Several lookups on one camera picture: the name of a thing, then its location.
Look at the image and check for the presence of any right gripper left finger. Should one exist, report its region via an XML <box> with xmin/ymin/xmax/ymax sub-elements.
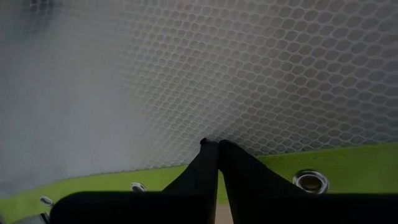
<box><xmin>161</xmin><ymin>138</ymin><xmax>220</xmax><ymax>194</ymax></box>

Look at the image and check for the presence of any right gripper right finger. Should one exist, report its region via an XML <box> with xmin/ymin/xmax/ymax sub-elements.
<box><xmin>218</xmin><ymin>139</ymin><xmax>308</xmax><ymax>195</ymax></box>

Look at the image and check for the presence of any white and yellow pouch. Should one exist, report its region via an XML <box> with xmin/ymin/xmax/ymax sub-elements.
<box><xmin>0</xmin><ymin>0</ymin><xmax>398</xmax><ymax>224</ymax></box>

